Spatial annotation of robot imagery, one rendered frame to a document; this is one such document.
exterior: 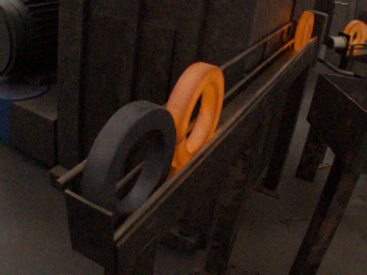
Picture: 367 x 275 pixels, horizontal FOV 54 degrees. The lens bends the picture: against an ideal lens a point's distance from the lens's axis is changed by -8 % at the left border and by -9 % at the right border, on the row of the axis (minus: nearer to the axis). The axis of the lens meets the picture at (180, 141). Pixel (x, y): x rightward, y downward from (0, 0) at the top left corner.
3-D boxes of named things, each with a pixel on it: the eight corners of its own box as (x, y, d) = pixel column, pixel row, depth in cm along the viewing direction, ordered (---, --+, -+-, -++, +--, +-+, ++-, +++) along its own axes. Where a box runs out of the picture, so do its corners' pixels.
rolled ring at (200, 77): (192, 182, 74) (177, 176, 75) (229, 97, 78) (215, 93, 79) (165, 149, 57) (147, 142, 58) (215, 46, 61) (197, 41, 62)
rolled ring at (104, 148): (180, 86, 55) (160, 79, 56) (95, 151, 41) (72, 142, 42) (174, 186, 65) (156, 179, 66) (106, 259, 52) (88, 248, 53)
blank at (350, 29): (344, 56, 178) (349, 59, 175) (338, 31, 168) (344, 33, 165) (364, 39, 179) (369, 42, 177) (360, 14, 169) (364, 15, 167)
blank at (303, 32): (298, 14, 128) (307, 15, 127) (308, 8, 140) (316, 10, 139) (290, 54, 137) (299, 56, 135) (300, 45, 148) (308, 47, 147)
